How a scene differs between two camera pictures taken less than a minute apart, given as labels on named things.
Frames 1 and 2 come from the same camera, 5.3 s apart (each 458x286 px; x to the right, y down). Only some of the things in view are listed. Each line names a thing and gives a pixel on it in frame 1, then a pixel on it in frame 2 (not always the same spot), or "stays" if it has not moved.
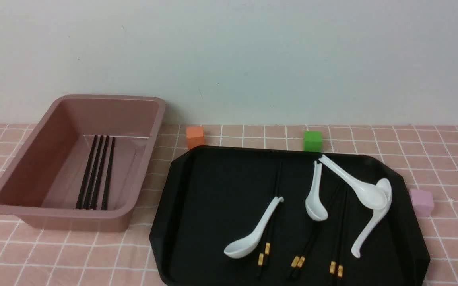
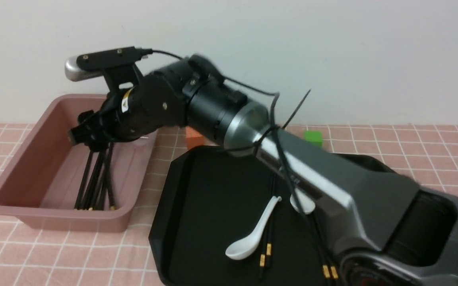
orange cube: (195, 136) stays
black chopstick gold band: (302, 258) → (92, 200)
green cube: (313, 141) stays
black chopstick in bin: (103, 201) stays
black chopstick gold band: (295, 260) → (109, 169)
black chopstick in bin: (99, 174) stays
